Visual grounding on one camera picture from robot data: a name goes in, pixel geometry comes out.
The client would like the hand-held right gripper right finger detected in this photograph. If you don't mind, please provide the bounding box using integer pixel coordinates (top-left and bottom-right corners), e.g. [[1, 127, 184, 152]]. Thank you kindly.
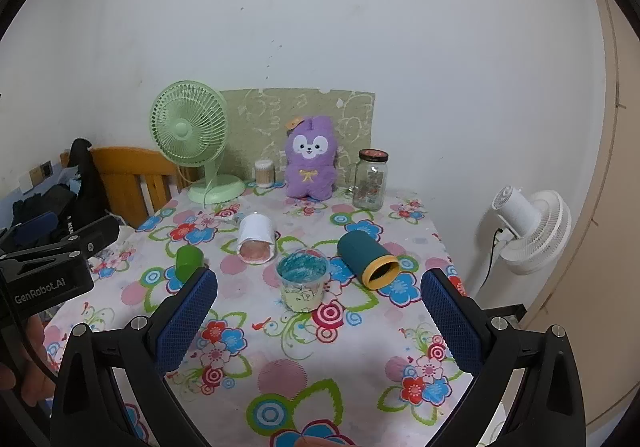
[[420, 268, 587, 447]]

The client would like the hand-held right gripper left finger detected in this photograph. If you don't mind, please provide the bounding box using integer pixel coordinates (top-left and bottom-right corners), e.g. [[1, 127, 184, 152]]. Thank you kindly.
[[50, 267, 219, 447]]

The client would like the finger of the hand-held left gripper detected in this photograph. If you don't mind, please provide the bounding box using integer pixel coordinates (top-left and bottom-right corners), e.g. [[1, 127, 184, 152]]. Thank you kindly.
[[0, 211, 59, 249], [9, 216, 122, 273]]

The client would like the small green cup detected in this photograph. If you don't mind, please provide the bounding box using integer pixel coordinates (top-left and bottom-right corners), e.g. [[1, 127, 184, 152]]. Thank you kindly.
[[174, 246, 204, 282]]

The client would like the teal cup with yellow rim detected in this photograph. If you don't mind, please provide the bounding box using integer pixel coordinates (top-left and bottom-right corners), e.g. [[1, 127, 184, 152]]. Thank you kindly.
[[337, 230, 401, 290]]

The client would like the white paper cup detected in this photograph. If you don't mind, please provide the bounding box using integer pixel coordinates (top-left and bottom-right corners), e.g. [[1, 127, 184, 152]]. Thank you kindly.
[[237, 211, 277, 265]]

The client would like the clear plastic cup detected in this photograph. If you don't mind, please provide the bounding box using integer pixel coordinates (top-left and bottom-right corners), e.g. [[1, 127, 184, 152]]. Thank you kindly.
[[275, 249, 331, 313]]

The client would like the person's left hand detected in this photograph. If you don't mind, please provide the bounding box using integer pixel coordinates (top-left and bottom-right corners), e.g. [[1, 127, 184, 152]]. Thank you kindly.
[[0, 313, 59, 408]]

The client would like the pile of dark clothes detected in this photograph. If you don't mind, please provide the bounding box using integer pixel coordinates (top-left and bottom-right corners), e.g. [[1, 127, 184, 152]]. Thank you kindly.
[[9, 181, 81, 249]]

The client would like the black bag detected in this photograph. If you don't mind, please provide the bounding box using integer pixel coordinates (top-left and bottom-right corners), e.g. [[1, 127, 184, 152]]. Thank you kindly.
[[67, 138, 109, 224]]

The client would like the wooden chair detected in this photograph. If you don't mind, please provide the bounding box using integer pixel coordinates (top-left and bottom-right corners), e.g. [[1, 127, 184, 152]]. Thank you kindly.
[[60, 146, 194, 231]]

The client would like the white floor fan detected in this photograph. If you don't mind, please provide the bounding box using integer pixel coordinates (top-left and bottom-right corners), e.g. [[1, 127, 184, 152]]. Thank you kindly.
[[477, 185, 572, 276]]

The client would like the floral tablecloth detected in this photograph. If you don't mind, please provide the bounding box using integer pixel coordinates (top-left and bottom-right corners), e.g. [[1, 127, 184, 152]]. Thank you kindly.
[[42, 179, 477, 447]]

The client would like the green desk fan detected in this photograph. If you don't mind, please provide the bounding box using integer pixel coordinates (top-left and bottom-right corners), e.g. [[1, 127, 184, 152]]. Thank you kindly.
[[149, 80, 247, 206]]

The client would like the glass jar with dark lid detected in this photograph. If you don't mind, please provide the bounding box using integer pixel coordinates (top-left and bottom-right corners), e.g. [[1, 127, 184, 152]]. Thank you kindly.
[[351, 148, 390, 212]]

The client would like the cotton swab container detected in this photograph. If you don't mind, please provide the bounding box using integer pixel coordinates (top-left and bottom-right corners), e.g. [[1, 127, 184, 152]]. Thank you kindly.
[[253, 159, 276, 186]]

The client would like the purple plush toy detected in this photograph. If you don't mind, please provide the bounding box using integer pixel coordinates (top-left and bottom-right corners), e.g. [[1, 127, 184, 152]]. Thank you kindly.
[[283, 114, 344, 200]]

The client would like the beige wooden door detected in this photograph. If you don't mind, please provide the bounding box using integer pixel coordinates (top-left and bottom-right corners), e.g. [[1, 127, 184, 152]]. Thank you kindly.
[[520, 0, 640, 429]]

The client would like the wall socket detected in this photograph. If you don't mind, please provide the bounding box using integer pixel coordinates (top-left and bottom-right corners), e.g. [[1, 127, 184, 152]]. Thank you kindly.
[[27, 160, 54, 190]]

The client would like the black fan power cable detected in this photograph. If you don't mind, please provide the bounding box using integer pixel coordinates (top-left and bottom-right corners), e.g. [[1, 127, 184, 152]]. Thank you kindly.
[[486, 226, 507, 289]]

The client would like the green patterned wall sheet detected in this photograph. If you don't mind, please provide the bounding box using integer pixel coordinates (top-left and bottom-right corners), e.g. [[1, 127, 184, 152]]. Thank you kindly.
[[219, 87, 376, 188]]

